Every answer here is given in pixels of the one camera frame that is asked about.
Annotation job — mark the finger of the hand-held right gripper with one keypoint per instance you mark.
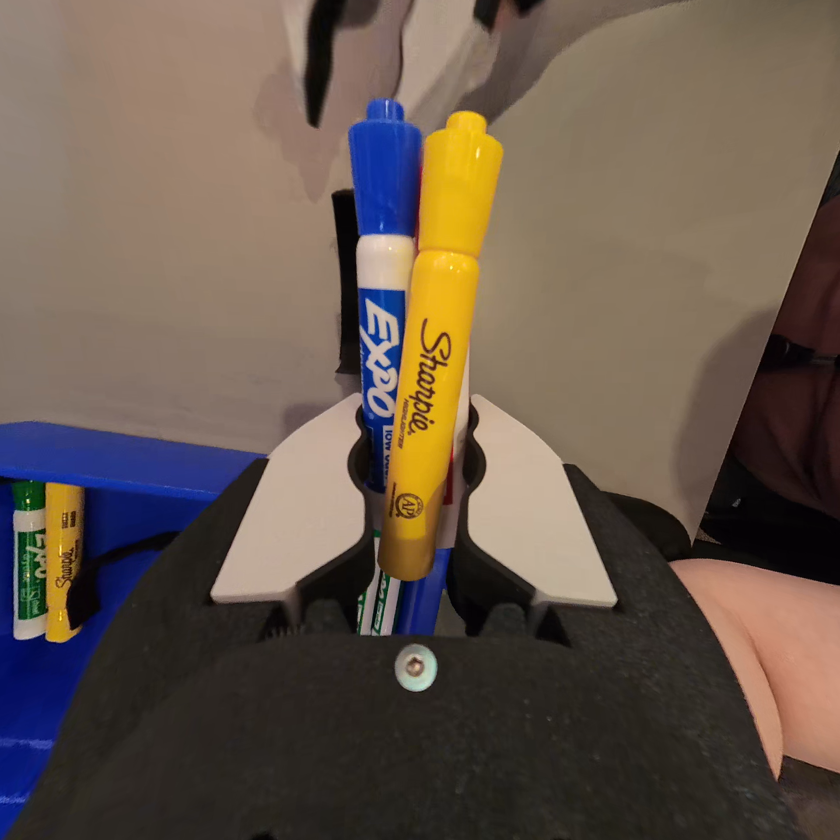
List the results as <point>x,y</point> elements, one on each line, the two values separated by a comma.
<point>320,59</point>
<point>489,13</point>

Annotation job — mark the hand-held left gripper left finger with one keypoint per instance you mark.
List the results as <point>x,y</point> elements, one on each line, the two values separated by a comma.
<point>302,525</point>

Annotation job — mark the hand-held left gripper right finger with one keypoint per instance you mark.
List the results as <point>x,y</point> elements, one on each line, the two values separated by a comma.
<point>531,525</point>

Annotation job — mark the blue dry erase marker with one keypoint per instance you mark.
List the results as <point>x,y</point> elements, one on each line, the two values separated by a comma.
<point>384,177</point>

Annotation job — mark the red dry erase marker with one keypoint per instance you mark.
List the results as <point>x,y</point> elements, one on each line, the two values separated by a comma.
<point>463,400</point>

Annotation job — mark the blue plastic bin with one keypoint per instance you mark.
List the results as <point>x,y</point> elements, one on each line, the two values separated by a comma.
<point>131,472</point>

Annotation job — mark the black hook-and-loop tie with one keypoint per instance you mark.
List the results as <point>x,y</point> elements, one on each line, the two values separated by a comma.
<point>82,594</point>
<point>342,282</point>

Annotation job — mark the person's left forearm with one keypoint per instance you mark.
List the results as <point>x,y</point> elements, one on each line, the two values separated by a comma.
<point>754,643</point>

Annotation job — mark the green dry erase marker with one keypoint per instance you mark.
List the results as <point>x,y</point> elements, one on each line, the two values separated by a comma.
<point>29,564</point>
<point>377,607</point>

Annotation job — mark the black chair armrest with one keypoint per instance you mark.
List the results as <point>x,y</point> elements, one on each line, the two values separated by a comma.
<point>663,531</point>

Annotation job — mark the black office chair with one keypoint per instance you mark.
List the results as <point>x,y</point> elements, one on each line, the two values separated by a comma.
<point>768,551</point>

